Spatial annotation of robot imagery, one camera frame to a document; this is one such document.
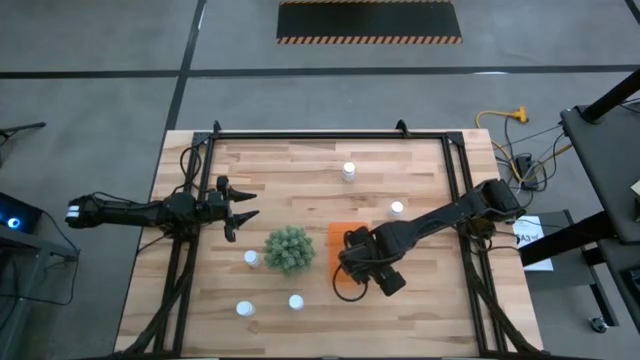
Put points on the black caster wheel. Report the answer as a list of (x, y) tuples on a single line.
[(598, 325)]

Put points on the orange plastic basket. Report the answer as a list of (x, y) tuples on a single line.
[(334, 240)]

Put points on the white pill bottle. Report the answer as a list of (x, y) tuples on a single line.
[(245, 308), (349, 171), (296, 302), (251, 258), (396, 207)]

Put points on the black aluminium frame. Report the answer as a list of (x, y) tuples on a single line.
[(325, 135)]

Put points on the black upright pole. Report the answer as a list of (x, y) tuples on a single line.
[(612, 95)]

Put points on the black table clamp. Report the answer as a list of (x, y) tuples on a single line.
[(401, 127), (216, 127)]

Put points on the black hazard-striped floor mat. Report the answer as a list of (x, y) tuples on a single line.
[(369, 22)]

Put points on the grey metal stand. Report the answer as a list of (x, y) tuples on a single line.
[(30, 247)]

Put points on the black tripod leg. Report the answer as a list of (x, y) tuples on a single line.
[(22, 128)]

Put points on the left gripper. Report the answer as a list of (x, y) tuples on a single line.
[(227, 210)]

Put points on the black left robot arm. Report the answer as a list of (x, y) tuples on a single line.
[(125, 212)]

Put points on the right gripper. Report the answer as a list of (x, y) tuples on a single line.
[(365, 255)]

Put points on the white paper sheet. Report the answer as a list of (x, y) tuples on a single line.
[(530, 227)]

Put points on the black device with blue light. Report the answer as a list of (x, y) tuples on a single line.
[(20, 212)]

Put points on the black side table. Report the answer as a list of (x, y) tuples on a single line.
[(607, 170)]

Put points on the green succulent plant in pot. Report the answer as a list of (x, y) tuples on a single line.
[(289, 250)]

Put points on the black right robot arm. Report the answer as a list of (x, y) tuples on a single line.
[(440, 215)]

